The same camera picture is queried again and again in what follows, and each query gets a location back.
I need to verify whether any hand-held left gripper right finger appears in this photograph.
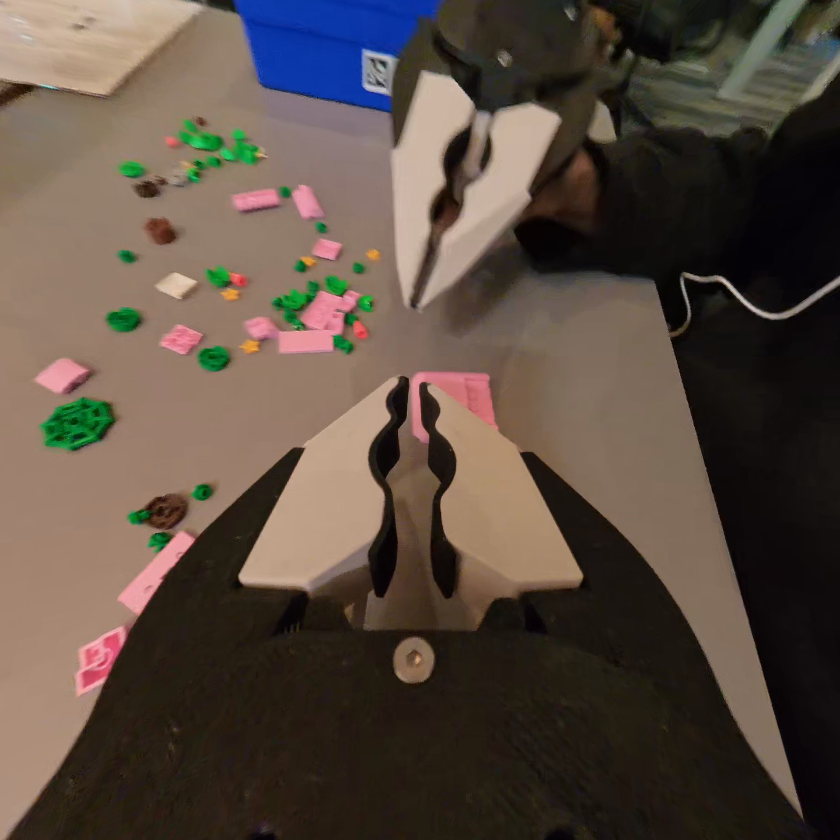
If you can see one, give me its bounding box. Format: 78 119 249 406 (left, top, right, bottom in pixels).
419 382 585 609

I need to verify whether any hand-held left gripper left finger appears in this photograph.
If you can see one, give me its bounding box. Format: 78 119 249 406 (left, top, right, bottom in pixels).
238 375 411 598

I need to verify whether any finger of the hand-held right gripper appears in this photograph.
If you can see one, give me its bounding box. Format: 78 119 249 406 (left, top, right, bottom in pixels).
390 71 476 309
413 104 563 311

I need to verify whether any pink square brick base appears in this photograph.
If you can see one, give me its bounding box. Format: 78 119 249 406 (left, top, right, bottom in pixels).
410 372 498 446

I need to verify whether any pink plate with holes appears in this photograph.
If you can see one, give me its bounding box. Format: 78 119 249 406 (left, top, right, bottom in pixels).
301 290 345 331

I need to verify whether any person's right forearm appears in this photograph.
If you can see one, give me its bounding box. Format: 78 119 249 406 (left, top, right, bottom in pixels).
515 79 840 290

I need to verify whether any person's right hand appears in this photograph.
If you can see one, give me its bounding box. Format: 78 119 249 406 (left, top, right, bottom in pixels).
535 147 603 234

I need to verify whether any dark brown round plate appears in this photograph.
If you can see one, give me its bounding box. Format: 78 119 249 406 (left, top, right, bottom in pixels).
143 493 190 530

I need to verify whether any blue plastic bin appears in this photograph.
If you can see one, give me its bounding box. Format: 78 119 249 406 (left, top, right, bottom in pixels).
234 0 441 112

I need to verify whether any pink face tile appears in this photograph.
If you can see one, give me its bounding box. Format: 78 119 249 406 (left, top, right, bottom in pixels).
117 530 198 616

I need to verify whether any pink flat rectangular tile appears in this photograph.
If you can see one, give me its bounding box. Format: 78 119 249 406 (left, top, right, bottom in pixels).
278 329 336 355

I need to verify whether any pink corner panel brick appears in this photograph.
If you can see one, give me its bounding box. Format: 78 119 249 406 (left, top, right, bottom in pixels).
74 625 130 697

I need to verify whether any green octagonal web piece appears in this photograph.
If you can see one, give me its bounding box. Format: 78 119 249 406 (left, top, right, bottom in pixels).
41 397 116 452

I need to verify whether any person's black clothing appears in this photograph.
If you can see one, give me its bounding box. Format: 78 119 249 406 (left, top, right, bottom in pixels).
656 282 840 840

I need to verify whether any pink curved slope tile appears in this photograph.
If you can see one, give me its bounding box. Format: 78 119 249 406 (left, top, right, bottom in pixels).
34 357 93 395

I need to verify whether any printed paper sheet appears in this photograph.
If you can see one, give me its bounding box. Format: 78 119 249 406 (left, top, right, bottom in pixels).
0 0 201 98

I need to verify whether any white cable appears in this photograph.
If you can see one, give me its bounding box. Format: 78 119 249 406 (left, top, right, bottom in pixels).
669 272 840 339

